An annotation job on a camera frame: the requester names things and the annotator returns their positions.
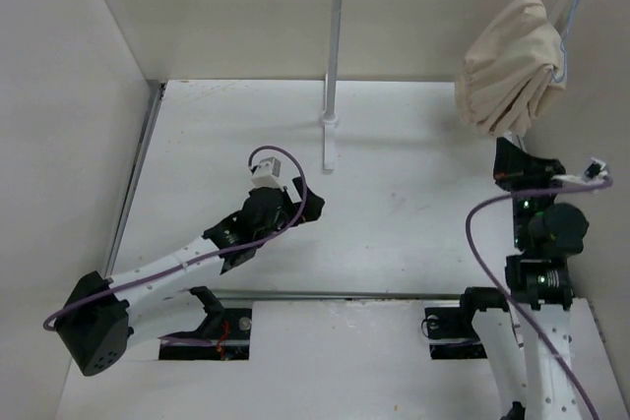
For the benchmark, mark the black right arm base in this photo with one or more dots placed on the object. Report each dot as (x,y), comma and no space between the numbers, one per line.
(449,329)

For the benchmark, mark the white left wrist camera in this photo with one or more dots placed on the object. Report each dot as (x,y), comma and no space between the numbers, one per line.
(267,173)

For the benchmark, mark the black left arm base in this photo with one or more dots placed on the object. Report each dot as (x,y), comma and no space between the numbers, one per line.
(223,335)

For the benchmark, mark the aluminium left frame rail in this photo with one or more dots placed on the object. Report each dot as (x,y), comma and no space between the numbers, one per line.
(156,90)

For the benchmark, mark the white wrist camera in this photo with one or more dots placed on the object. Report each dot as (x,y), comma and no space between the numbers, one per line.
(267,173)
(595,174)

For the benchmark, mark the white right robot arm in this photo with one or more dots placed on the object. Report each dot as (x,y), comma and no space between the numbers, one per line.
(523,319)

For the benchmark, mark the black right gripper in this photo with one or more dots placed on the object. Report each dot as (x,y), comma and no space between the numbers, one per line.
(515,166)

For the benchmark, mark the beige trousers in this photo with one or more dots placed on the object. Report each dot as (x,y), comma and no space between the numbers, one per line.
(512,73)

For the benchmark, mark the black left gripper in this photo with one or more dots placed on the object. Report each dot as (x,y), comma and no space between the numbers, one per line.
(293,210)

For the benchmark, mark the white centre rack pole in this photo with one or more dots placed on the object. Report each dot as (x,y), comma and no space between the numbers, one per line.
(329,119)

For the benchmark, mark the aluminium front frame rail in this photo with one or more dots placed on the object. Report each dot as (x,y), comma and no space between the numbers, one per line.
(301,295)

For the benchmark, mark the aluminium frame rail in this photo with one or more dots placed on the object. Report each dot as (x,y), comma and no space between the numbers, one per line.
(156,90)
(301,295)

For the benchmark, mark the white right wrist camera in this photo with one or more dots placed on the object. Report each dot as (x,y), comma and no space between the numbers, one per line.
(595,174)

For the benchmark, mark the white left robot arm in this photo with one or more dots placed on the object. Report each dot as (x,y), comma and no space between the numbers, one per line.
(104,316)

